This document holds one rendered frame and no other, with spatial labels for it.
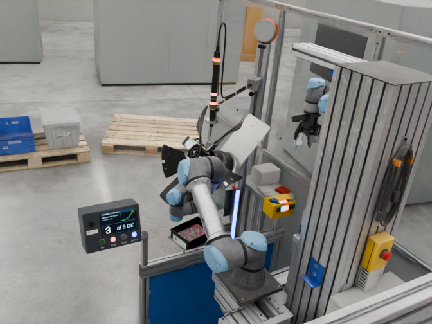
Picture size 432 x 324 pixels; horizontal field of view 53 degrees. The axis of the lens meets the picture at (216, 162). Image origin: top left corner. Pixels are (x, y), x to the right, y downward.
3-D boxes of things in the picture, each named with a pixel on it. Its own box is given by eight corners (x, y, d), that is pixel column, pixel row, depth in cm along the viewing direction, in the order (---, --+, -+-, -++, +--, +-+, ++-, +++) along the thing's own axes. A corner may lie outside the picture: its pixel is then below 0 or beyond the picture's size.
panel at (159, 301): (260, 317, 293) (274, 238, 264) (261, 319, 292) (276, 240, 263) (146, 360, 256) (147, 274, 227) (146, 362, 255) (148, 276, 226)
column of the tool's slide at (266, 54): (234, 251, 375) (260, 40, 295) (242, 254, 372) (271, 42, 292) (231, 255, 370) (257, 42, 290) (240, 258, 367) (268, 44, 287)
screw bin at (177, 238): (197, 225, 265) (197, 215, 262) (216, 238, 255) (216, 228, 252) (169, 238, 251) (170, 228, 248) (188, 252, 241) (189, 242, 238)
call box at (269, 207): (283, 207, 262) (286, 192, 257) (293, 216, 254) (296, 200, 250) (261, 212, 255) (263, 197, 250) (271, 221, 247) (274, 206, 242)
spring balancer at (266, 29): (255, 40, 297) (251, 41, 291) (258, 15, 290) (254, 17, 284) (277, 44, 291) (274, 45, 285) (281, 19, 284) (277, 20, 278)
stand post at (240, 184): (226, 279, 342) (242, 148, 291) (232, 287, 335) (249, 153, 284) (222, 281, 340) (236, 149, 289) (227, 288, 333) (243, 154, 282)
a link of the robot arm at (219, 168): (229, 148, 204) (202, 198, 243) (207, 151, 200) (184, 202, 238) (237, 168, 199) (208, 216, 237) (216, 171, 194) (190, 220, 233)
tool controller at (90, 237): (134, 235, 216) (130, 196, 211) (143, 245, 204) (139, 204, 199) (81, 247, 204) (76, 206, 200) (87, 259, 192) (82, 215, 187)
